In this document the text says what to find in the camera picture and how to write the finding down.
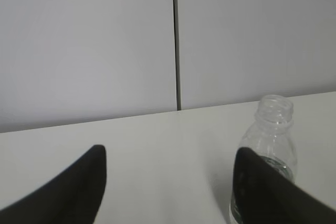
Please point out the clear water bottle green label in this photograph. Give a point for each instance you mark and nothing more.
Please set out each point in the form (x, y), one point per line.
(269, 135)

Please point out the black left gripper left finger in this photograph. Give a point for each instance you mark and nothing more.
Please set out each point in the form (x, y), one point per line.
(73, 196)

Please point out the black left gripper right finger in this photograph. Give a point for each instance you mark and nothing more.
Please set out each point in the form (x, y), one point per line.
(263, 195)

